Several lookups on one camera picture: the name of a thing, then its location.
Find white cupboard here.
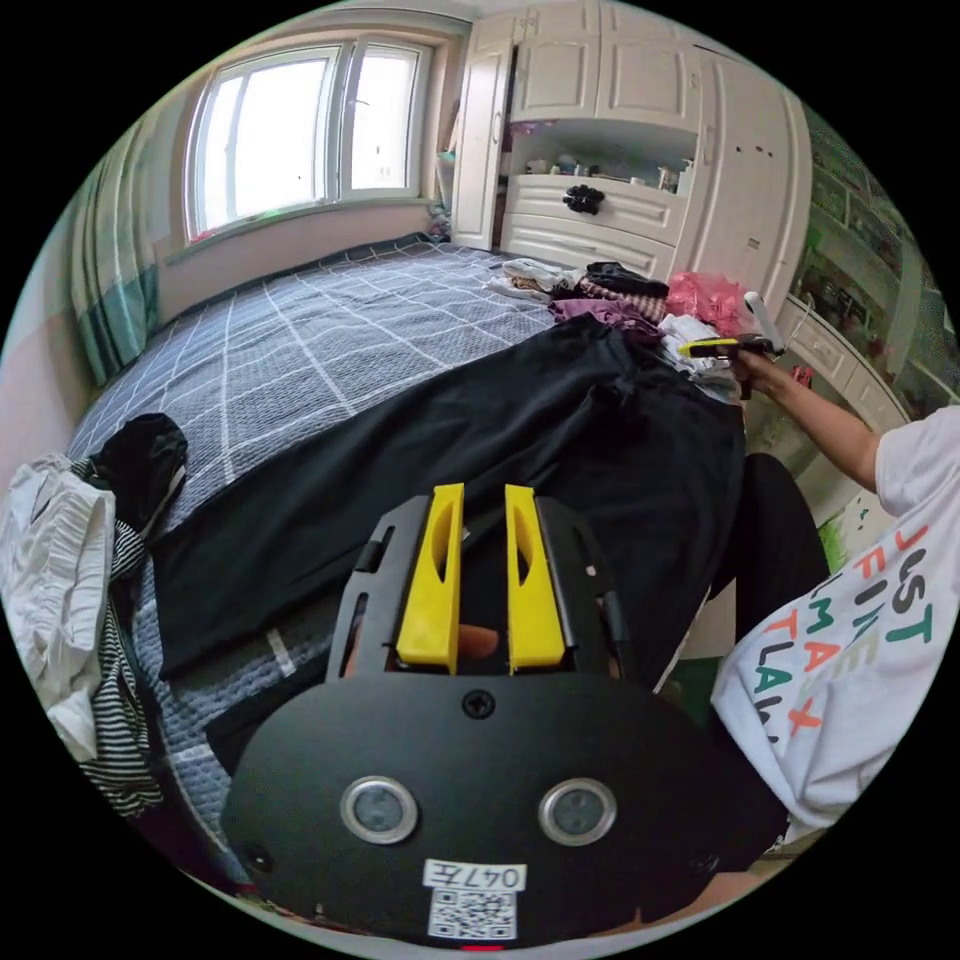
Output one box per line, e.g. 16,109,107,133
448,0,817,320

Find person's body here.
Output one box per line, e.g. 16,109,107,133
652,404,960,860

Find white desk with shelf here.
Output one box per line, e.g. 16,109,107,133
776,112,950,436

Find black pants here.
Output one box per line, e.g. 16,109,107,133
149,318,749,682

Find person's right forearm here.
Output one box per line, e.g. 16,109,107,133
772,374,885,498

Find window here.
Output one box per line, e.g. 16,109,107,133
182,35,438,243

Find pile of clothes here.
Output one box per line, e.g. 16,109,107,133
483,257,754,403
0,412,190,820

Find person's right hand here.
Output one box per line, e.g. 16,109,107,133
737,350,800,408

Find bed with grey checked quilt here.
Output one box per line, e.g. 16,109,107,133
63,232,751,890

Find green striped curtain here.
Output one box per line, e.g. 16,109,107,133
69,118,164,389

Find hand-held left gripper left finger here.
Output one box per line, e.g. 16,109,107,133
395,483,466,673

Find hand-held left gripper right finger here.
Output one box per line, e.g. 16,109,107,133
503,483,565,674

